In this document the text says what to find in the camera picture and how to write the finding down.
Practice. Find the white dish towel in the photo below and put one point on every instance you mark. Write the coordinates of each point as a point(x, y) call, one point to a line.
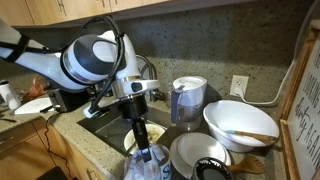
point(143, 170)

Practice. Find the wooden base cabinet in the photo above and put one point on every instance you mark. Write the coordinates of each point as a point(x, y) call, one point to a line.
point(26, 153)

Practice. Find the white wall outlet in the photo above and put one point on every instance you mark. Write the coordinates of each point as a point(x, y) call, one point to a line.
point(239, 85)

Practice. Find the white water filter pitcher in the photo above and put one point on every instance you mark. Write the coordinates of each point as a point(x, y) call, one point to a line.
point(188, 100)

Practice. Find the clean white plate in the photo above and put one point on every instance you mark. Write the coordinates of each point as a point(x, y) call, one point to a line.
point(196, 150)

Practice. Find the large white bowl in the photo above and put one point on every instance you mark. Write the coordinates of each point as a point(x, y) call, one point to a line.
point(240, 116)

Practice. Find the wood framed text sign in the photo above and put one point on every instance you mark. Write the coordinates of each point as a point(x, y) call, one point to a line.
point(306, 116)

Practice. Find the white cutting board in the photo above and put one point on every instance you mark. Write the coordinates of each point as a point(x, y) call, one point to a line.
point(31, 106)

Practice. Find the wooden slotted spoon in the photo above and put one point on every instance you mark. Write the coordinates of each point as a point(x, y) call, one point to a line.
point(250, 165)

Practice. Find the dirty white plate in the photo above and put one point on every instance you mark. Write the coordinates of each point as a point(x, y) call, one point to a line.
point(155, 133)

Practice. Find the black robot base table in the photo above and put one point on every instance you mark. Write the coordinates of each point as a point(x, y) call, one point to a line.
point(51, 174)

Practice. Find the steel kitchen sink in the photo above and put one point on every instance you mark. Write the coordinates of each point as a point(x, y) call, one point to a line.
point(106, 130)

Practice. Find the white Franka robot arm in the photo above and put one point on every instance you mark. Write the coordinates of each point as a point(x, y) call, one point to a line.
point(50, 63)

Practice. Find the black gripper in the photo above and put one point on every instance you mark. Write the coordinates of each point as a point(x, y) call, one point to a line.
point(135, 110)

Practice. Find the white electric kettle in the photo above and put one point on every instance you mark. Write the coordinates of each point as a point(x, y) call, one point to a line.
point(8, 95)

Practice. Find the black toaster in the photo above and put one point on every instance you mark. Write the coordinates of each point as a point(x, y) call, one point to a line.
point(66, 100)

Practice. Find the orange plastic bag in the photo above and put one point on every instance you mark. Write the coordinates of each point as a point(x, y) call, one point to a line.
point(33, 90)

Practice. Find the steel kitchen faucet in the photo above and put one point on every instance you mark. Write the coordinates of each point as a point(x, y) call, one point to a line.
point(151, 70)

